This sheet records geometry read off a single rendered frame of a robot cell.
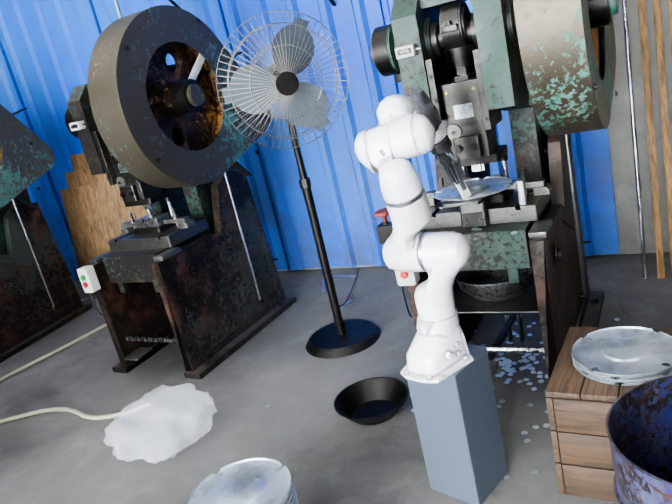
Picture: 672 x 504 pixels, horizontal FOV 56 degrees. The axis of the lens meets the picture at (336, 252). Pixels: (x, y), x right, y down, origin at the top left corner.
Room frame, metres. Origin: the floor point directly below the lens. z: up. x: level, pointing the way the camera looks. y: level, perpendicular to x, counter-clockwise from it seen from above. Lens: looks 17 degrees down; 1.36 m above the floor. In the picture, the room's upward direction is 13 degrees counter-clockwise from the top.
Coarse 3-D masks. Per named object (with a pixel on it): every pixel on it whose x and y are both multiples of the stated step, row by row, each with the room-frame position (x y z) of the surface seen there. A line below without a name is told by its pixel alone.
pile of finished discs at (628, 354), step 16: (592, 336) 1.74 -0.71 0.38; (608, 336) 1.71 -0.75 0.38; (624, 336) 1.69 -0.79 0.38; (640, 336) 1.67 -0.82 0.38; (656, 336) 1.65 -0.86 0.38; (576, 352) 1.67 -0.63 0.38; (592, 352) 1.64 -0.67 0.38; (608, 352) 1.61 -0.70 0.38; (624, 352) 1.59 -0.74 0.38; (640, 352) 1.58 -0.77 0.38; (656, 352) 1.57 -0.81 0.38; (576, 368) 1.61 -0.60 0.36; (592, 368) 1.58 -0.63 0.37; (608, 368) 1.54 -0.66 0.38; (624, 368) 1.52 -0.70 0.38; (640, 368) 1.51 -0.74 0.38; (656, 368) 1.49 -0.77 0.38; (624, 384) 1.49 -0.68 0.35
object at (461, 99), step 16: (464, 80) 2.34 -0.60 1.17; (448, 96) 2.35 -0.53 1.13; (464, 96) 2.32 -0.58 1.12; (448, 112) 2.35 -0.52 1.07; (464, 112) 2.32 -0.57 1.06; (480, 112) 2.29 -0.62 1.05; (448, 128) 2.34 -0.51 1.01; (464, 128) 2.33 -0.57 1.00; (480, 128) 2.30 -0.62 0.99; (464, 144) 2.30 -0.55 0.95; (480, 144) 2.28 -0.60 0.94; (496, 144) 2.37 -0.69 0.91
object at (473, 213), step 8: (464, 200) 2.16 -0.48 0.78; (472, 200) 2.13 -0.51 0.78; (480, 200) 2.11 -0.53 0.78; (488, 200) 2.27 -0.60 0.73; (464, 208) 2.26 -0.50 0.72; (472, 208) 2.24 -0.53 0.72; (480, 208) 2.22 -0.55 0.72; (464, 216) 2.26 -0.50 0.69; (472, 216) 2.24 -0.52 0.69; (480, 216) 2.23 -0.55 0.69; (464, 224) 2.26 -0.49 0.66; (472, 224) 2.24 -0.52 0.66; (480, 224) 2.23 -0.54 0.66; (488, 224) 2.23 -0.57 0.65
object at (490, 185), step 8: (496, 176) 2.37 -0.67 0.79; (472, 184) 2.33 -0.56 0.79; (480, 184) 2.30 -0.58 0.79; (488, 184) 2.28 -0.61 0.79; (496, 184) 2.27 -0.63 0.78; (504, 184) 2.24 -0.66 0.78; (448, 192) 2.32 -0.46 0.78; (456, 192) 2.28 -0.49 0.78; (472, 192) 2.23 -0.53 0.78; (480, 192) 2.21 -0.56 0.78; (488, 192) 2.18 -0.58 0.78; (496, 192) 2.15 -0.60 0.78; (448, 200) 2.20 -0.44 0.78; (456, 200) 2.17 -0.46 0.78
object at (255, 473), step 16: (240, 464) 1.61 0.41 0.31; (256, 464) 1.59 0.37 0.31; (272, 464) 1.58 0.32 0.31; (208, 480) 1.57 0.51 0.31; (224, 480) 1.55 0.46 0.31; (240, 480) 1.53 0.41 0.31; (256, 480) 1.51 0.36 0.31; (272, 480) 1.50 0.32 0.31; (288, 480) 1.48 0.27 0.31; (192, 496) 1.51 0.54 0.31; (208, 496) 1.50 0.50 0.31; (224, 496) 1.47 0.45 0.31; (240, 496) 1.46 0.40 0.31; (256, 496) 1.44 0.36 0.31; (272, 496) 1.43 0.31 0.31
